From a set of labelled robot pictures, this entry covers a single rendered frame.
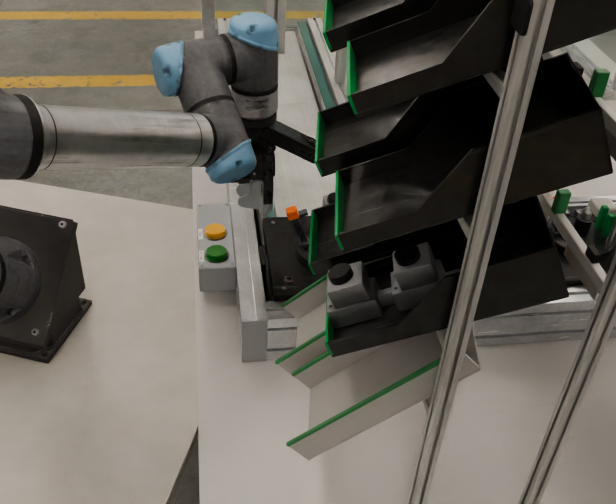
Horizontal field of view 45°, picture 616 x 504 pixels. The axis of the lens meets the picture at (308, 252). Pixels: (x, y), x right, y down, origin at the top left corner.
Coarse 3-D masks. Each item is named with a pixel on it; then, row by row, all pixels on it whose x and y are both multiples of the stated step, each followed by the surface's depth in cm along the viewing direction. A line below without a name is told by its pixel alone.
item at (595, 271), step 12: (492, 72) 68; (504, 72) 68; (492, 84) 68; (612, 120) 79; (612, 132) 79; (468, 216) 77; (552, 216) 94; (564, 216) 93; (468, 228) 76; (564, 228) 91; (576, 240) 89; (576, 252) 88; (588, 264) 86; (600, 276) 83; (600, 288) 83; (444, 336) 86
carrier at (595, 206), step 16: (576, 208) 156; (592, 208) 155; (608, 208) 144; (576, 224) 145; (592, 224) 148; (608, 224) 143; (560, 240) 144; (592, 240) 144; (608, 240) 141; (560, 256) 143; (608, 256) 143
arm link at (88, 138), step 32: (0, 96) 78; (224, 96) 106; (0, 128) 77; (32, 128) 80; (64, 128) 84; (96, 128) 87; (128, 128) 91; (160, 128) 95; (192, 128) 99; (224, 128) 103; (0, 160) 79; (32, 160) 81; (64, 160) 85; (96, 160) 89; (128, 160) 92; (160, 160) 96; (192, 160) 101; (224, 160) 104; (256, 160) 107
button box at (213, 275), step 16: (208, 208) 151; (224, 208) 152; (208, 224) 147; (224, 224) 147; (208, 240) 143; (224, 240) 143; (208, 272) 137; (224, 272) 138; (208, 288) 139; (224, 288) 140
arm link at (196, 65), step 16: (160, 48) 106; (176, 48) 106; (192, 48) 107; (208, 48) 108; (224, 48) 109; (160, 64) 106; (176, 64) 105; (192, 64) 106; (208, 64) 107; (224, 64) 109; (160, 80) 108; (176, 80) 106; (192, 80) 106; (208, 80) 106; (224, 80) 108; (176, 96) 109; (192, 96) 106; (208, 96) 105
